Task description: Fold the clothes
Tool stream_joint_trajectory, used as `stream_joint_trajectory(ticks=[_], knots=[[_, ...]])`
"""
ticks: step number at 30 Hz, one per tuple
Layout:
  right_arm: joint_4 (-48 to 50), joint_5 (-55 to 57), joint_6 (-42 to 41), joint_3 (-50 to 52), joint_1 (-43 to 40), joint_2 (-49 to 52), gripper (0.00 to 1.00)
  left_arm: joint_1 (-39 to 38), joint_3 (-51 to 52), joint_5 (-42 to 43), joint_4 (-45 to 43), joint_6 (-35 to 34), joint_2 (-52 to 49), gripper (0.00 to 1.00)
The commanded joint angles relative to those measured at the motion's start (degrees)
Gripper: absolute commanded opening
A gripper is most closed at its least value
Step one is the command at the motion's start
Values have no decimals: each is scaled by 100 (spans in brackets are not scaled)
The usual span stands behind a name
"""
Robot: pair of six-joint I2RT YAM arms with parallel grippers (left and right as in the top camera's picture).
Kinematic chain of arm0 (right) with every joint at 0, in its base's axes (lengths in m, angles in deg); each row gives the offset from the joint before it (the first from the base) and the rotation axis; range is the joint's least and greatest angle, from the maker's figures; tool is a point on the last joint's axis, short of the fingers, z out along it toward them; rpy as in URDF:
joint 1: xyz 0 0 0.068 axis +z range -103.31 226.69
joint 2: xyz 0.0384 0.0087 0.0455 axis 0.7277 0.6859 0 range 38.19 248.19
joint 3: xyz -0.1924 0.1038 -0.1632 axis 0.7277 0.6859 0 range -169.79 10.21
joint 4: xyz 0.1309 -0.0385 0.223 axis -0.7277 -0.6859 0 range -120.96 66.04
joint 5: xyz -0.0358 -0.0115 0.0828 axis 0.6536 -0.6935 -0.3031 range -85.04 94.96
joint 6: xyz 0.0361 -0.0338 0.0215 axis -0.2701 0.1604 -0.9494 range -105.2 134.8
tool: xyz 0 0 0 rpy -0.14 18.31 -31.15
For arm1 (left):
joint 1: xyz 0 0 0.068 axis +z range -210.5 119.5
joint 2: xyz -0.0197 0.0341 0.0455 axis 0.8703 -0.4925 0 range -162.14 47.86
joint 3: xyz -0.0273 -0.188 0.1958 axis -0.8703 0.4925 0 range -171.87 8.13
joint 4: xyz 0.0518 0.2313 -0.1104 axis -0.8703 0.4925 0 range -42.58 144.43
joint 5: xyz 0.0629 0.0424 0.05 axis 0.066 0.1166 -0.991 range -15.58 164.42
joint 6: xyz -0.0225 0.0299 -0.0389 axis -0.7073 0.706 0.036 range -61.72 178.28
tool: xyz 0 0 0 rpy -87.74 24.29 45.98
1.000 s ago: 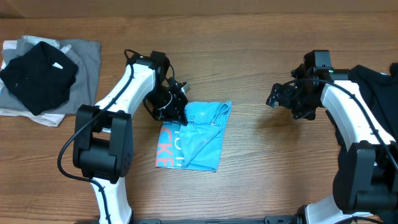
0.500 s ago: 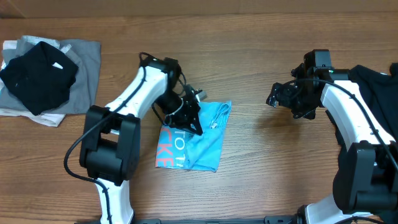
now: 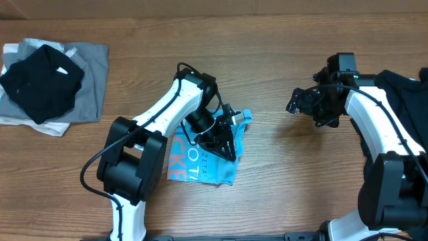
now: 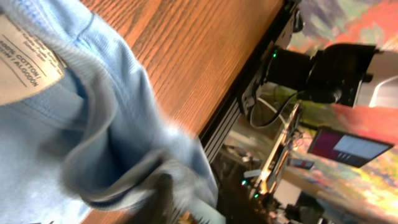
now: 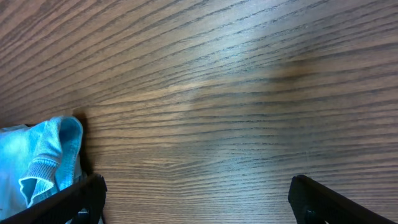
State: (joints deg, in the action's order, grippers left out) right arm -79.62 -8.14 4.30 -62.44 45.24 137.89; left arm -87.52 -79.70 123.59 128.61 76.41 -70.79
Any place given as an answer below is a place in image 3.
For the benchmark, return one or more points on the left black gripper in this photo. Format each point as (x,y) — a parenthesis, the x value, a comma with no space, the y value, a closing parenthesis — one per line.
(219,139)

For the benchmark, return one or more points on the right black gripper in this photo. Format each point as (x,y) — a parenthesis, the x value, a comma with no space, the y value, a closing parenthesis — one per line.
(307,102)

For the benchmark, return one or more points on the light blue printed t-shirt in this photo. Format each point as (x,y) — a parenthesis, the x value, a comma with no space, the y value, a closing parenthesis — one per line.
(191,163)

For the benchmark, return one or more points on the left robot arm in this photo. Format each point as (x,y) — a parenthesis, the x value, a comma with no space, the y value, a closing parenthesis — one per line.
(132,160)

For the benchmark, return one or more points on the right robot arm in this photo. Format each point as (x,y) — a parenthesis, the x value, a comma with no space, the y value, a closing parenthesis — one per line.
(336,74)

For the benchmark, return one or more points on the black t-shirt under blue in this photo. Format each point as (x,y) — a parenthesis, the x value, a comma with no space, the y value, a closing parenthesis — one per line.
(404,110)

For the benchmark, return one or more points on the folded grey shirt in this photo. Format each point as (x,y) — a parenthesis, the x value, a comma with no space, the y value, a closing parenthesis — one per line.
(91,58)

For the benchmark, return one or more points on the folded black shirt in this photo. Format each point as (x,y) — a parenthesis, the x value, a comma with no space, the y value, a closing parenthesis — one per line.
(44,84)

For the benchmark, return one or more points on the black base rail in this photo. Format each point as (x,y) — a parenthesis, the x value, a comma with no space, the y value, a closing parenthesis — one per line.
(227,238)

